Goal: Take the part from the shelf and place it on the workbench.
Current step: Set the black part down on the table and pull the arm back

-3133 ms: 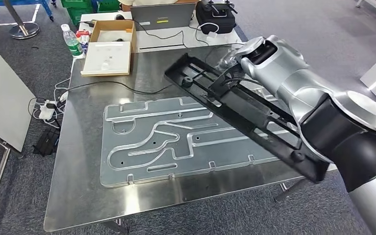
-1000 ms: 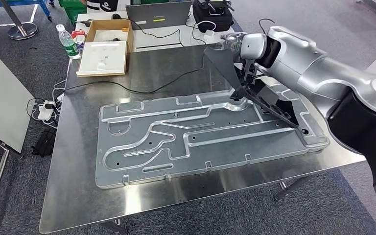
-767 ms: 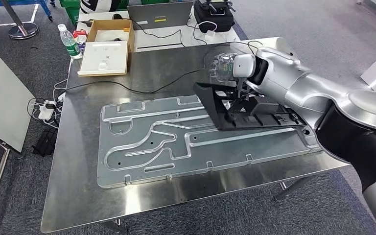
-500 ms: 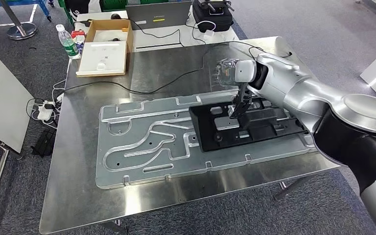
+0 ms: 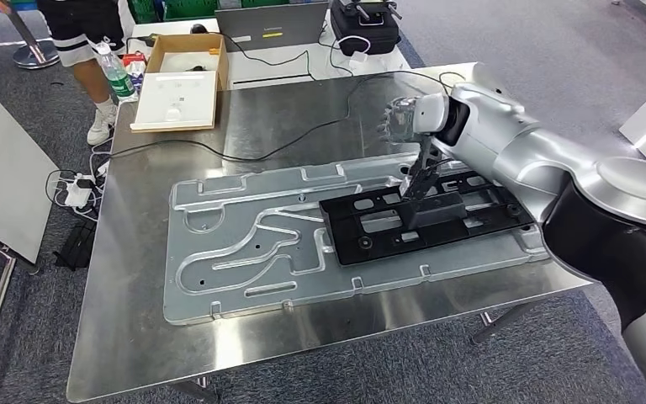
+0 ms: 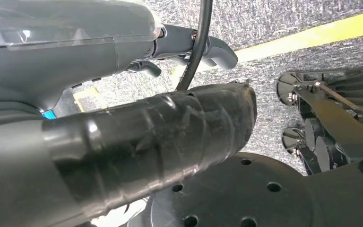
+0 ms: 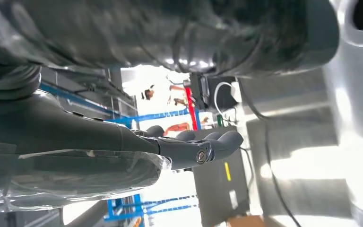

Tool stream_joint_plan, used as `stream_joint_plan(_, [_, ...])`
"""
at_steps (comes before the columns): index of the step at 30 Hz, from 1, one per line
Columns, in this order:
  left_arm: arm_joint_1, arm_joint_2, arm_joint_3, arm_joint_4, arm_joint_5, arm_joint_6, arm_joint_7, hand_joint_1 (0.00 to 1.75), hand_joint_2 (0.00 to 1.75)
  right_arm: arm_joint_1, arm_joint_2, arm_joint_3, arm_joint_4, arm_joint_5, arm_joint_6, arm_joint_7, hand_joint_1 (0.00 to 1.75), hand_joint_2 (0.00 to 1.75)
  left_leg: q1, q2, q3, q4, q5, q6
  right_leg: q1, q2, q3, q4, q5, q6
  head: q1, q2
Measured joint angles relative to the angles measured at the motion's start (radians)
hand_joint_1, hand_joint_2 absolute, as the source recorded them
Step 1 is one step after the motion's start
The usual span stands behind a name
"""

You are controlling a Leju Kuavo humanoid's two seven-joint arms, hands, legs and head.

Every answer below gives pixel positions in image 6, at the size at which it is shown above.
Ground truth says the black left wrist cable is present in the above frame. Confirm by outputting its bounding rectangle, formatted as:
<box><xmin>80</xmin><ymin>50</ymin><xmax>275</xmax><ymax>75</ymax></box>
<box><xmin>175</xmin><ymin>0</ymin><xmax>214</xmax><ymax>92</ymax></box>

